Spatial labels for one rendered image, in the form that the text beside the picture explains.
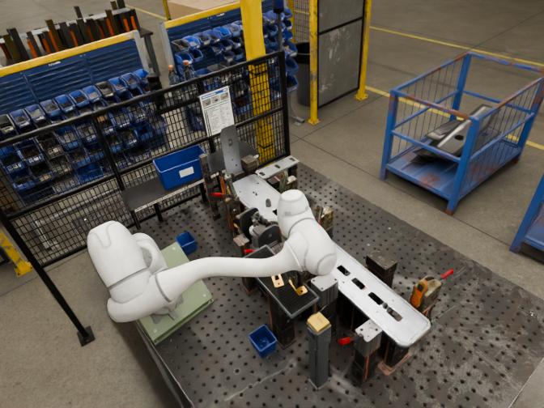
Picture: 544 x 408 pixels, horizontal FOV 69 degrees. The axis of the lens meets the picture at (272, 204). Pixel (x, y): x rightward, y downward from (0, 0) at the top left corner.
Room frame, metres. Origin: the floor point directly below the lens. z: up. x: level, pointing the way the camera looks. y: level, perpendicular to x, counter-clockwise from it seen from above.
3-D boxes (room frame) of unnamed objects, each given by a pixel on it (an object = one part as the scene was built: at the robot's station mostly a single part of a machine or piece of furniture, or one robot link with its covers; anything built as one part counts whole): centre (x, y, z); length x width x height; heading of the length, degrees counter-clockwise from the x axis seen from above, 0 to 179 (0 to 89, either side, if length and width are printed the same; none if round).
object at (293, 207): (0.94, -0.07, 1.59); 0.13 x 0.11 x 0.16; 18
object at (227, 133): (2.05, 0.21, 1.17); 0.12 x 0.01 x 0.34; 121
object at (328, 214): (1.56, -0.27, 0.87); 0.12 x 0.09 x 0.35; 121
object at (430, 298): (1.02, -0.62, 0.88); 0.15 x 0.11 x 0.36; 121
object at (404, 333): (1.41, -0.17, 1.00); 1.38 x 0.22 x 0.02; 31
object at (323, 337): (0.83, -0.13, 0.92); 0.08 x 0.08 x 0.44; 31
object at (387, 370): (0.88, -0.49, 0.84); 0.18 x 0.06 x 0.29; 121
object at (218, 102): (2.34, 0.29, 1.30); 0.23 x 0.02 x 0.31; 121
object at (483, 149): (3.16, -1.83, 0.47); 1.20 x 0.80 x 0.95; 125
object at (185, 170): (2.05, 0.53, 1.09); 0.30 x 0.17 x 0.13; 116
